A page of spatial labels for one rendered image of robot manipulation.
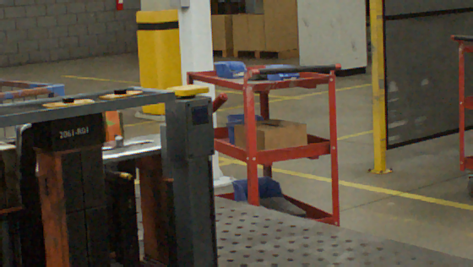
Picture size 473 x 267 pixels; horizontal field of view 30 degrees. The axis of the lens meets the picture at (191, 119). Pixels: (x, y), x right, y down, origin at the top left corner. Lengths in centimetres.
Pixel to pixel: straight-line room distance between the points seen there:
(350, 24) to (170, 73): 378
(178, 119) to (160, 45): 726
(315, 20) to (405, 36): 595
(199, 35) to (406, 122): 162
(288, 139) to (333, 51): 799
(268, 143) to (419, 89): 265
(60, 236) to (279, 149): 254
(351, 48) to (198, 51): 644
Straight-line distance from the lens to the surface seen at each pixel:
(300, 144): 410
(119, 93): 158
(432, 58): 655
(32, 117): 143
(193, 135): 164
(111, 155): 187
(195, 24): 577
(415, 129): 645
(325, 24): 1206
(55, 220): 153
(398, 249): 217
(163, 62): 891
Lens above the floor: 135
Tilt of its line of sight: 9 degrees down
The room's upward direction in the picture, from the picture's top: 3 degrees counter-clockwise
